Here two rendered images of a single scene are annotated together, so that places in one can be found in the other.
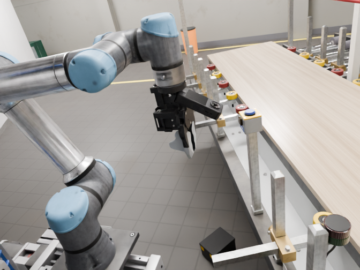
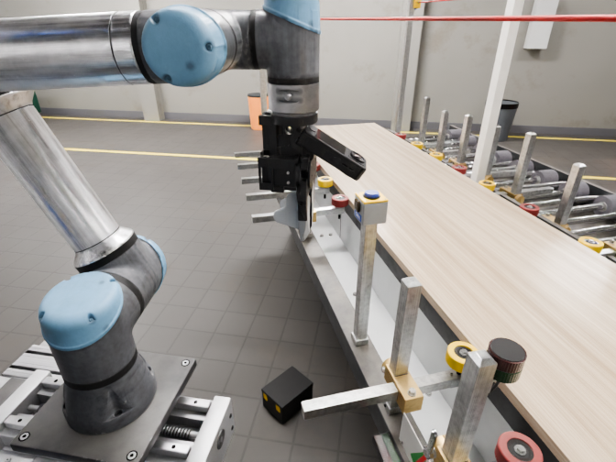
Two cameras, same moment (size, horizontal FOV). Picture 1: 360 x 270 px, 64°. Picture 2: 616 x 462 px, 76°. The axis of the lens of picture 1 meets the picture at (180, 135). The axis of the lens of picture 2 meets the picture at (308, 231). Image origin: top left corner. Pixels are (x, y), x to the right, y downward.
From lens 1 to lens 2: 0.17 m
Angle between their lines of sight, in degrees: 12
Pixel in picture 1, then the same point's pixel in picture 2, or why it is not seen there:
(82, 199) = (114, 293)
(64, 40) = not seen: hidden behind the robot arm
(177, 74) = (311, 95)
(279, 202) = (408, 323)
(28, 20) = not seen: hidden behind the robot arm
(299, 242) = (425, 383)
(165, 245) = (207, 391)
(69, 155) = (93, 218)
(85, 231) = (113, 350)
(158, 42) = (291, 34)
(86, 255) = (107, 392)
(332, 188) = (467, 311)
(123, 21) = not seen: hidden behind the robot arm
